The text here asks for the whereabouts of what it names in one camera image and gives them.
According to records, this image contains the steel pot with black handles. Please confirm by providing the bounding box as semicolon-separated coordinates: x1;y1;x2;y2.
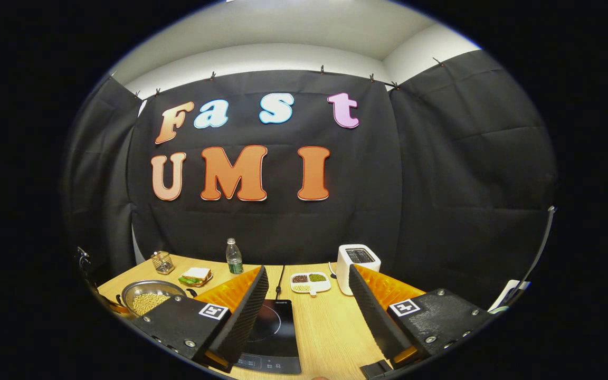
116;280;198;318

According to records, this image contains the thin grey pole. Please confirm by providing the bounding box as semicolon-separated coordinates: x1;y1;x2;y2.
505;206;557;307

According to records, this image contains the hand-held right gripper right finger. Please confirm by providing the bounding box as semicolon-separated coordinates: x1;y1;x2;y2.
347;264;495;370

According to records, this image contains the white flat object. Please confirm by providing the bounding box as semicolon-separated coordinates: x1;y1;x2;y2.
489;280;531;312

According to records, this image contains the black backdrop cloth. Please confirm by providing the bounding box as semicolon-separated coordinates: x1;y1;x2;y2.
64;50;558;309

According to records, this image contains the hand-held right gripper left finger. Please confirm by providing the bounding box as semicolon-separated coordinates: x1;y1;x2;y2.
132;265;270;374

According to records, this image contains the clear plastic water bottle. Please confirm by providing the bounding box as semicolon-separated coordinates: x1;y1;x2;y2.
225;238;244;274

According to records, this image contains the white toaster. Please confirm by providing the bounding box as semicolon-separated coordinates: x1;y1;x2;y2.
336;244;382;296

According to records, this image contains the sandwich with lettuce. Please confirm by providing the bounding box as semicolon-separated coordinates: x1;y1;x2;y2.
178;267;213;287

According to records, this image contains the black induction cooktop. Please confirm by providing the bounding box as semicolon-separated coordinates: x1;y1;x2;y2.
233;299;302;375

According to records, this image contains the wire mesh holder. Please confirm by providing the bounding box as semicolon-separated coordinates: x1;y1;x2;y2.
151;251;175;275

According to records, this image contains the pile of yellow soybeans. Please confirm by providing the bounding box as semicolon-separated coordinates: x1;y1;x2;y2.
132;293;172;316

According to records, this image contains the white divided dish with beans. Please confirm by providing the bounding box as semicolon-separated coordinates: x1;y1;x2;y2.
290;272;331;296

